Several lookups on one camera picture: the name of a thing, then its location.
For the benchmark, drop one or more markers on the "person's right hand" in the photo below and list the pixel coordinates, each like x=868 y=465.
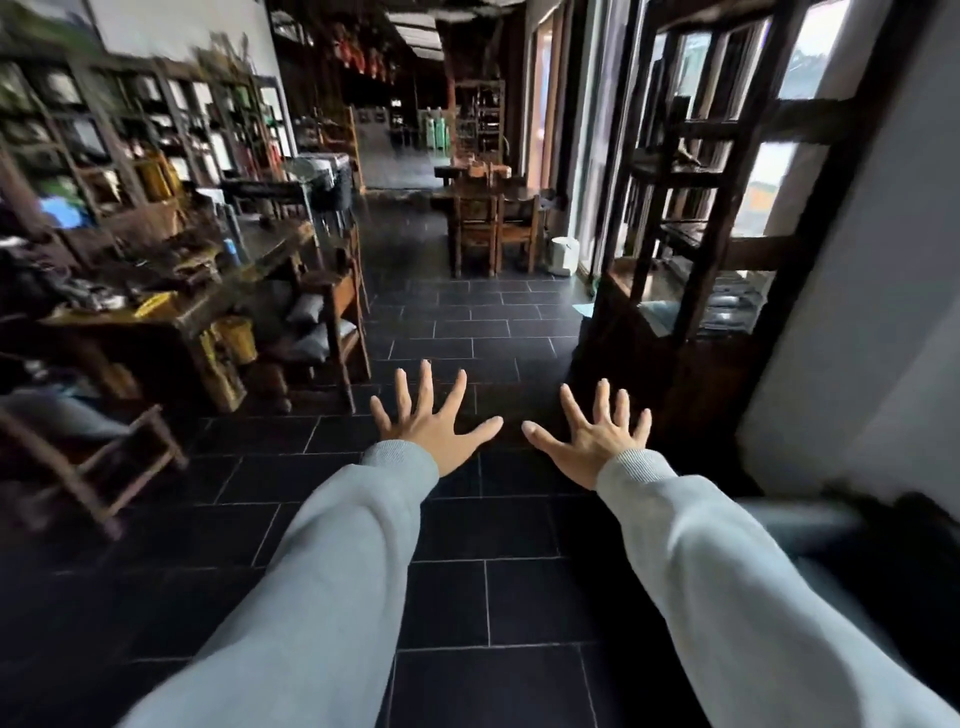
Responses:
x=592 y=450

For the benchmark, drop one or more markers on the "person's left hand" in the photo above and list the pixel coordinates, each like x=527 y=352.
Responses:
x=435 y=435

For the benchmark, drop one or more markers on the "person's left little finger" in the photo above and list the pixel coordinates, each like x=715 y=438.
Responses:
x=381 y=412

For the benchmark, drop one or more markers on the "person's right thumb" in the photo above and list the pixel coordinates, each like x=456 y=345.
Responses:
x=541 y=437

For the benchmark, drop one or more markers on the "person's left thumb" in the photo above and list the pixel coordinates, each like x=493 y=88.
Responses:
x=484 y=431

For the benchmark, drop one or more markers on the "person's right middle finger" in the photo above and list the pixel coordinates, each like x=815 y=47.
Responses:
x=601 y=401

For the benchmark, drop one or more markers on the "person's left middle finger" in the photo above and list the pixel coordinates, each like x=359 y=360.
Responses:
x=426 y=386

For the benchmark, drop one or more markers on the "person's right little finger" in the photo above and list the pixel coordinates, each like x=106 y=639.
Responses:
x=643 y=427

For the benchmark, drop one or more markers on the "person's left forearm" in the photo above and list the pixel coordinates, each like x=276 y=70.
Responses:
x=322 y=600

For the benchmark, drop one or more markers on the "person's right forearm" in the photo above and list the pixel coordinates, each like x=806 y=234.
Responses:
x=742 y=615

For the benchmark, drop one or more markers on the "large grey cushion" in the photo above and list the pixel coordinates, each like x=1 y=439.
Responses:
x=319 y=343

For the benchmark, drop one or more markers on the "tall wooden stool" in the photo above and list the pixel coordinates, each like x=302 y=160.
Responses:
x=341 y=300

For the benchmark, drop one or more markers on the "small grey cushion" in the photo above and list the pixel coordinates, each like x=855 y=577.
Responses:
x=307 y=307

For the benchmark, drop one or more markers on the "white trash bin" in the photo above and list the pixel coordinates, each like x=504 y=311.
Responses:
x=562 y=256

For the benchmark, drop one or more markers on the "yellow bucket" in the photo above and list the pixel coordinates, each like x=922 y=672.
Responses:
x=236 y=339

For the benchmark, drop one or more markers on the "tall-backed wooden dining chair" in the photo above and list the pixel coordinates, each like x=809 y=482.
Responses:
x=475 y=225

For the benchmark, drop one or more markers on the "low-backed wooden dining chair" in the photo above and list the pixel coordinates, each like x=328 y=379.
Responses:
x=519 y=232

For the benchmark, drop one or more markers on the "dark wooden dining table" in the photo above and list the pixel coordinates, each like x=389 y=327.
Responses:
x=517 y=193

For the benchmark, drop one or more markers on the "cluttered wooden counter table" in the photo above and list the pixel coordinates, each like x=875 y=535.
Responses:
x=187 y=292

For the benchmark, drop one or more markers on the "dark wooden glass cabinet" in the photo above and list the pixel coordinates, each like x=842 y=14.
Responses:
x=720 y=187

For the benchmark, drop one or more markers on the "yellow container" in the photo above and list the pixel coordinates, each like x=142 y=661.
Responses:
x=157 y=305

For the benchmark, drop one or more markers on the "open wooden rack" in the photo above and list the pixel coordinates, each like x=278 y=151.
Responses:
x=480 y=120

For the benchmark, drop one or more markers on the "low wooden chair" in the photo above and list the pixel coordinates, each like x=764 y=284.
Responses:
x=90 y=465

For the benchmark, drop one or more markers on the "red hanging lanterns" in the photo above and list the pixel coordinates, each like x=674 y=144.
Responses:
x=364 y=52

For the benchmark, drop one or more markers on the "ceiling light panels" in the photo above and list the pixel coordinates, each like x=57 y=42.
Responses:
x=416 y=34

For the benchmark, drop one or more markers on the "wooden wall shelf with goods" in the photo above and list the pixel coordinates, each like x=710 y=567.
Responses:
x=112 y=127

